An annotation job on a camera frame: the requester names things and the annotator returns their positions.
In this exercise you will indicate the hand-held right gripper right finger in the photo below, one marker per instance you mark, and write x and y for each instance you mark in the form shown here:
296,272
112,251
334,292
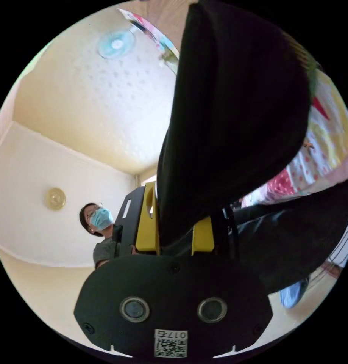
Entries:
202,237

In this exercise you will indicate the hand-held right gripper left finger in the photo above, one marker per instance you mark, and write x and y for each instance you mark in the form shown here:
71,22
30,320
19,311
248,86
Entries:
146,227

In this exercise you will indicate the black pants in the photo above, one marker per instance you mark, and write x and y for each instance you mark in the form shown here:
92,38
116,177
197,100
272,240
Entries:
233,113

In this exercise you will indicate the person's body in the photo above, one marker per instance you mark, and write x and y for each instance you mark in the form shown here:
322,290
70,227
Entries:
101,220

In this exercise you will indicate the round golden wall clock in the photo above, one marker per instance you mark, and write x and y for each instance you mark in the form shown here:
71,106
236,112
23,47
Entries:
55,199

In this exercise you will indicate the light blue wall fan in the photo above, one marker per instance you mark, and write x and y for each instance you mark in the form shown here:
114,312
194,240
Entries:
116,44

